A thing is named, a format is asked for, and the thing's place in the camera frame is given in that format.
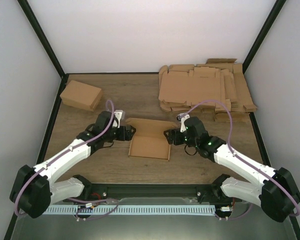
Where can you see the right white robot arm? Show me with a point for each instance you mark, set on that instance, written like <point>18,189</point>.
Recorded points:
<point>274,190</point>

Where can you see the folded brown cardboard box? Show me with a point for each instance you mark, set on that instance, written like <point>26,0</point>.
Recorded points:
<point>81,95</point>

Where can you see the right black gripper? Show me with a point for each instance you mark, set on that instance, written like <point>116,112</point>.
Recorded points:
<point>174,135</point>

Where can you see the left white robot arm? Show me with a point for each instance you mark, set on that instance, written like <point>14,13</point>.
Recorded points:
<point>36,188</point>

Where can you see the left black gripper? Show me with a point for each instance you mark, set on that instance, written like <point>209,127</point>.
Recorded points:
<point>129,135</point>

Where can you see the light blue slotted cable duct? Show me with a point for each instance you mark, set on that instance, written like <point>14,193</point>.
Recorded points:
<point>133,210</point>

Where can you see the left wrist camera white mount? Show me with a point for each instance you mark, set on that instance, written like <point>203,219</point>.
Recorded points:
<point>119,115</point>

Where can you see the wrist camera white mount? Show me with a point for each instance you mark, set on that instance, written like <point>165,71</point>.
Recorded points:
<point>181,118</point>
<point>119,115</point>

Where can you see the black aluminium frame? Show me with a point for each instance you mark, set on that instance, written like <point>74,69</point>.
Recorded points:
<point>113,193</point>

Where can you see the stack of flat cardboard blanks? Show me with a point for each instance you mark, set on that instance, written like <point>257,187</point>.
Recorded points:
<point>217,86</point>

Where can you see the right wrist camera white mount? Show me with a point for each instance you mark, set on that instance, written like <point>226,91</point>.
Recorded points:
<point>181,118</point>

